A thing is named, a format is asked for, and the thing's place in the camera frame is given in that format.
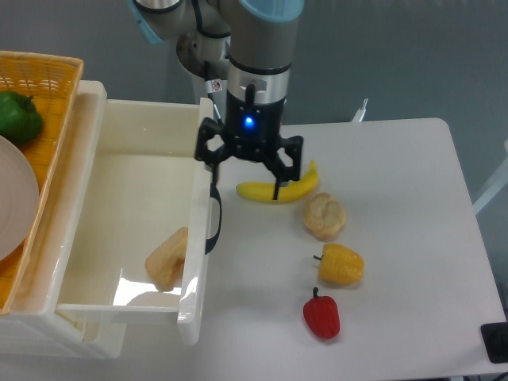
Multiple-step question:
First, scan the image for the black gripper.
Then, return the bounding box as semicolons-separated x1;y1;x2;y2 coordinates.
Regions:
194;91;304;201

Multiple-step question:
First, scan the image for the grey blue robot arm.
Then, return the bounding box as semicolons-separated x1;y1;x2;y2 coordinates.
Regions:
129;1;304;200

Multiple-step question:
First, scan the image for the round bread roll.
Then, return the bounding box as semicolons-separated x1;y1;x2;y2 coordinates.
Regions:
303;193;347;241

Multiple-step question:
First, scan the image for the white open upper drawer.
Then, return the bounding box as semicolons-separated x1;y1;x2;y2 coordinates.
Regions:
55;97;215;346

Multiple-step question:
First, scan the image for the white drawer cabinet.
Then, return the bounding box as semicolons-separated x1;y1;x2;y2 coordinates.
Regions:
0;80;128;360

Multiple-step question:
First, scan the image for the yellow banana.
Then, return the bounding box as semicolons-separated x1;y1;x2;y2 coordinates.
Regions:
236;160;319;203

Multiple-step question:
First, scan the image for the yellow bell pepper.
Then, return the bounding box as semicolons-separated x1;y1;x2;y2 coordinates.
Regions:
313;243;364;285

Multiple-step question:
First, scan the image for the red bell pepper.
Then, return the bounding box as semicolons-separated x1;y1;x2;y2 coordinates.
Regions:
302;287;341;340

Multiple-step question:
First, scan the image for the orange woven basket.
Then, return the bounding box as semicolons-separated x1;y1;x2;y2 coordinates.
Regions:
1;50;84;315

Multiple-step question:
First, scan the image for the green bell pepper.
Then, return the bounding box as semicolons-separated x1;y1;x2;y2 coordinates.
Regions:
1;90;44;146

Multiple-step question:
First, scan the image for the beige plate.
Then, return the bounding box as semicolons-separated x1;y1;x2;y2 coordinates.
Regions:
0;137;39;260

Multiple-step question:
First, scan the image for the black device at edge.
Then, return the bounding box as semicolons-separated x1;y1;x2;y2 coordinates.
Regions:
480;321;508;364

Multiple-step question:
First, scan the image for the black drawer handle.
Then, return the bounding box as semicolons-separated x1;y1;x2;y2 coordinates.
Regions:
205;183;223;254

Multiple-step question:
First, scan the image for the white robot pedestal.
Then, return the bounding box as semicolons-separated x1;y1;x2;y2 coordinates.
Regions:
176;31;233;124

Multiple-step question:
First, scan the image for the white frame at right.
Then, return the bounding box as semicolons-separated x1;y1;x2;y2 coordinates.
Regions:
472;140;507;215

